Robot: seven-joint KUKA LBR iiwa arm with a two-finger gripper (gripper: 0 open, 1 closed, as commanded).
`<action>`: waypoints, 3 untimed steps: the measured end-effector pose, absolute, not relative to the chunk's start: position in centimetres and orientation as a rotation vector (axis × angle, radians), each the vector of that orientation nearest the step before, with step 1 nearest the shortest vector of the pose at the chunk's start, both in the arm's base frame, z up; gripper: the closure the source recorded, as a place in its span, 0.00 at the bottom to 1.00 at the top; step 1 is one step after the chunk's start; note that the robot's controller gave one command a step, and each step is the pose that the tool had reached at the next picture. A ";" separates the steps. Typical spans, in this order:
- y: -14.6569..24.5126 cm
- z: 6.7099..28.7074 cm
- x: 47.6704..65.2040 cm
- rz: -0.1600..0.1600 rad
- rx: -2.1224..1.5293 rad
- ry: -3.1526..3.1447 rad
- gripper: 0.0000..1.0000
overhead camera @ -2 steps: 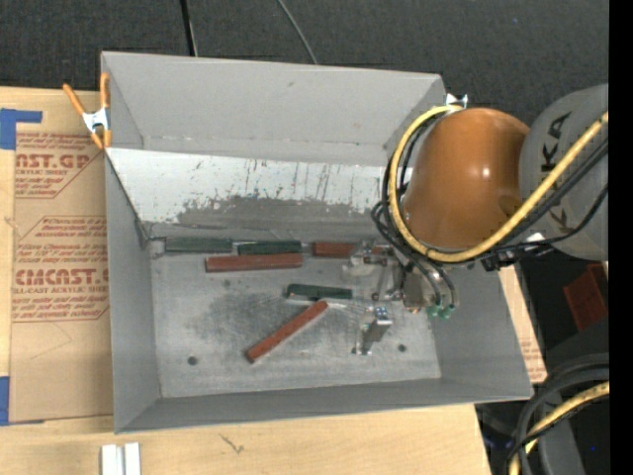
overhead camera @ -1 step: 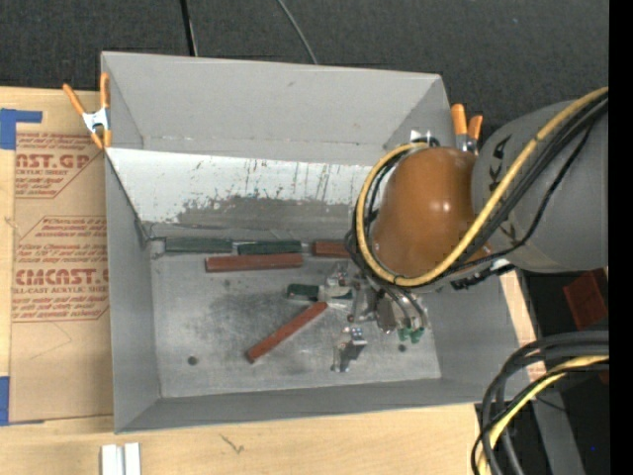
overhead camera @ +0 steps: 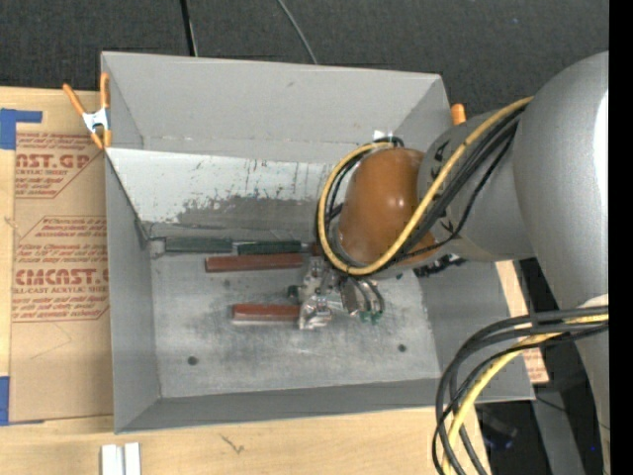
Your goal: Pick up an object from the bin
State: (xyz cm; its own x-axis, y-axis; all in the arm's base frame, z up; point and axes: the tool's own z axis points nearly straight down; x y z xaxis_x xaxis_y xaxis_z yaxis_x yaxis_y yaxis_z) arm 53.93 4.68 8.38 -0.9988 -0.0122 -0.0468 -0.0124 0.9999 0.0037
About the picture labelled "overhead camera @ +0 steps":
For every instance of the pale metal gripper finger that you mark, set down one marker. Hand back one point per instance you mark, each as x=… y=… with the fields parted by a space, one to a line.
x=307 y=309
x=316 y=320

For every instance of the red-brown block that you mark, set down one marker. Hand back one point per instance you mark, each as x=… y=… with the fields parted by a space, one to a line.
x=254 y=262
x=264 y=313

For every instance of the grey metal bin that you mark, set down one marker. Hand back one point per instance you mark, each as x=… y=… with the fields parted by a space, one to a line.
x=277 y=359

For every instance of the dark green flat block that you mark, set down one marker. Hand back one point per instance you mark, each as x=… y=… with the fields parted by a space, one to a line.
x=269 y=248
x=198 y=245

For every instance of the brown cardboard board, red print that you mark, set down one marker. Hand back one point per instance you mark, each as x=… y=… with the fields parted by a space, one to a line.
x=59 y=354

